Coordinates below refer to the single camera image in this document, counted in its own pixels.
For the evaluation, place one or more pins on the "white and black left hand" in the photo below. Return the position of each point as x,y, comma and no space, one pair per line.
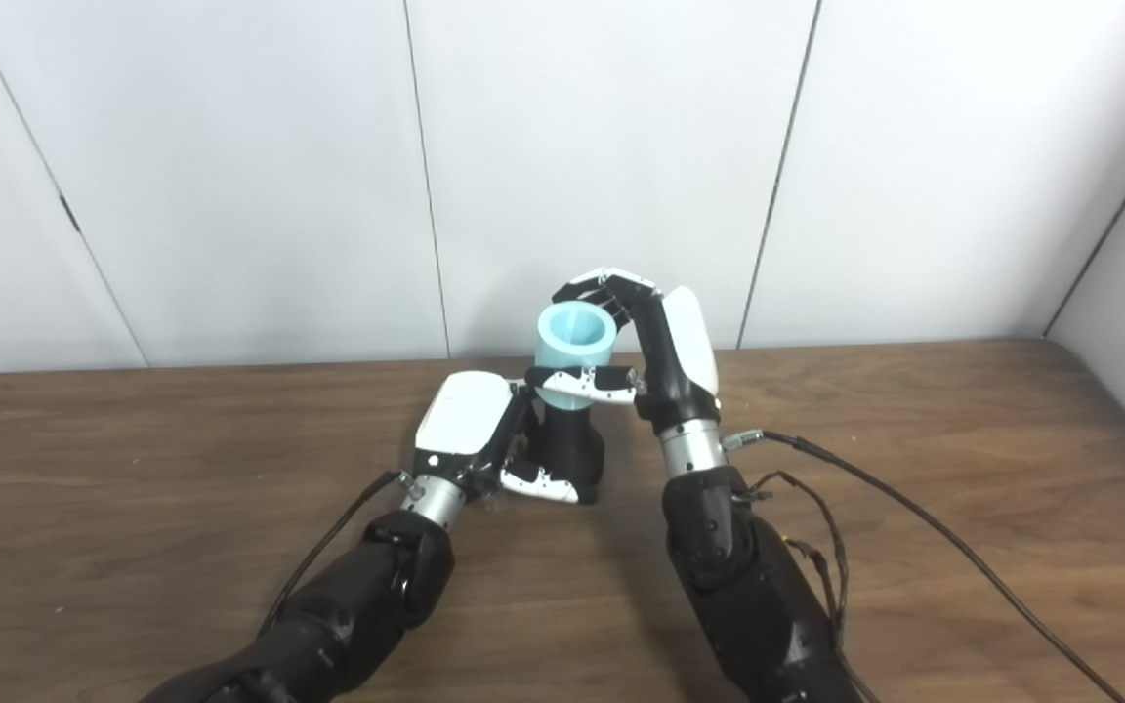
460,415

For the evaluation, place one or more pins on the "white and black right hand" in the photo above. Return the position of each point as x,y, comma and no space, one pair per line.
685,361

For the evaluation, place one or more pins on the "black nozzle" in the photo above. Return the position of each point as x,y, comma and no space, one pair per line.
567,449

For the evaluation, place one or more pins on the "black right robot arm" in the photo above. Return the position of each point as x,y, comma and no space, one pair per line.
748,586

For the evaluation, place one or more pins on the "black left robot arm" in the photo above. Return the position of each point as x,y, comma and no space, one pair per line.
357,605

